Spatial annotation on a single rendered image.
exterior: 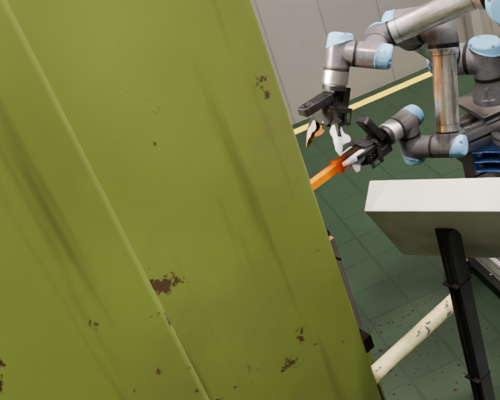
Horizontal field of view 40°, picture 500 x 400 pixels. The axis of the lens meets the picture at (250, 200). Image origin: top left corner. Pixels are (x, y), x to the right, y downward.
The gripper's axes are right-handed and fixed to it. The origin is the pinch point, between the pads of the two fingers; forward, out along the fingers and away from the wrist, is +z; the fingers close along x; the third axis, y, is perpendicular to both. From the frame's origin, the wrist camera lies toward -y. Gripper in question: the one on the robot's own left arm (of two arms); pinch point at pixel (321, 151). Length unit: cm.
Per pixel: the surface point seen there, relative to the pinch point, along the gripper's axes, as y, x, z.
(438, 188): -18, -58, -3
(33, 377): -105, -54, 24
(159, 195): -79, -44, -2
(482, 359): 9, -60, 43
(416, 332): 9, -38, 45
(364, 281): 89, 57, 74
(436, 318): 16, -38, 41
